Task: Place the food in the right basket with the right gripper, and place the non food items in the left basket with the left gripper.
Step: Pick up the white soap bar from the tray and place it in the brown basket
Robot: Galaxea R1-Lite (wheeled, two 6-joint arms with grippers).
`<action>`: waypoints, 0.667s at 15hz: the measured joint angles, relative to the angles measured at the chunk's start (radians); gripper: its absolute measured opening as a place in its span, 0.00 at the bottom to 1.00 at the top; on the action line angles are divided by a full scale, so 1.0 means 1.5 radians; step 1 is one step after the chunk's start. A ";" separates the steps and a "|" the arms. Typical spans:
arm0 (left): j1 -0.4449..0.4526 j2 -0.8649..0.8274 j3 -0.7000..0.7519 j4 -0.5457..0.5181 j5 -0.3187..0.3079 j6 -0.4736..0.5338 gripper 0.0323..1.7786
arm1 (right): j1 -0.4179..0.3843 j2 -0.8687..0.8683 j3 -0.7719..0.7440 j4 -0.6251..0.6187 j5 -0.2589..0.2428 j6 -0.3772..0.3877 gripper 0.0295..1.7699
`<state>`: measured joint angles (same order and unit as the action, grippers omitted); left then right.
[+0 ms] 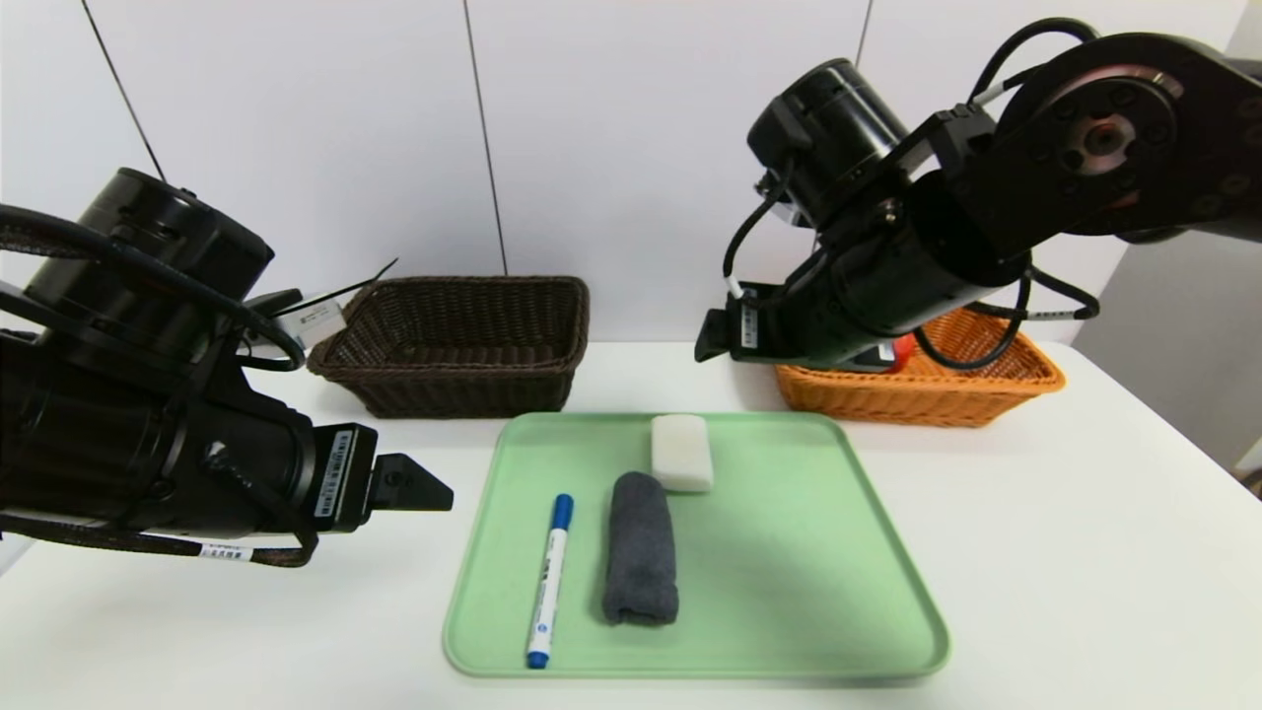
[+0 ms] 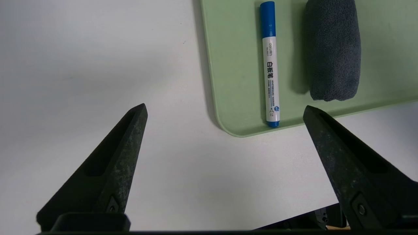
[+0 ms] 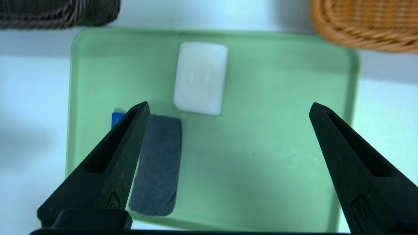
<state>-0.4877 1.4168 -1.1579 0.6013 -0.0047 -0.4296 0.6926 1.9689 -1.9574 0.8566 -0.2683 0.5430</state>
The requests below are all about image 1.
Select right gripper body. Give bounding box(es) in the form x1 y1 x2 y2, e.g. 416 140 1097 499
726 281 814 365

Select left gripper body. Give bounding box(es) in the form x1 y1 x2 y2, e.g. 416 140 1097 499
199 399 379 539

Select white soap bar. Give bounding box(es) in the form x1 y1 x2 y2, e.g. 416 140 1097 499
651 414 715 494

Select red apple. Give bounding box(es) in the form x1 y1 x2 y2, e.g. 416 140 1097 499
856 335 916 374

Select blue white marker pen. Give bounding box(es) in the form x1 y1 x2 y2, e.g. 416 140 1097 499
526 493 575 670

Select grey towel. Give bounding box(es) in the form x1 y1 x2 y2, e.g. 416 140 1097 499
602 471 679 627

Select dark brown wicker basket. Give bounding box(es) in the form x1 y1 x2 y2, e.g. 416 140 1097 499
308 275 591 419

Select orange wicker basket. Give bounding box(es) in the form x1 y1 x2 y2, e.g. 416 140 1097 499
774 306 1068 429

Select light green plastic tray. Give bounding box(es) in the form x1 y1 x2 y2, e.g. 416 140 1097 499
443 411 950 679

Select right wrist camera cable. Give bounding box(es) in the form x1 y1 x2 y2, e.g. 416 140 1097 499
723 163 795 299

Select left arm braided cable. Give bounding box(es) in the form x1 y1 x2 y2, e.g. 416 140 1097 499
0 449 321 568

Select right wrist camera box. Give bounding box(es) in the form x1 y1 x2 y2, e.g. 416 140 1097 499
754 170 802 230

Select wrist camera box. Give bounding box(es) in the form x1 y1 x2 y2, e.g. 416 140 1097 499
281 296 346 348
754 170 802 230

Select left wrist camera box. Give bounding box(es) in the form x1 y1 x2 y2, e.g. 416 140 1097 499
281 296 346 348

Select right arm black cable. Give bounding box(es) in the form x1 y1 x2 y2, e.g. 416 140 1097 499
912 266 1101 372

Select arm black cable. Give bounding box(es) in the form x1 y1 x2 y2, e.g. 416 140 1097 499
912 266 1101 372
0 202 307 372

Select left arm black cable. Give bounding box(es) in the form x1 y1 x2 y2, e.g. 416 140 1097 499
0 202 307 372

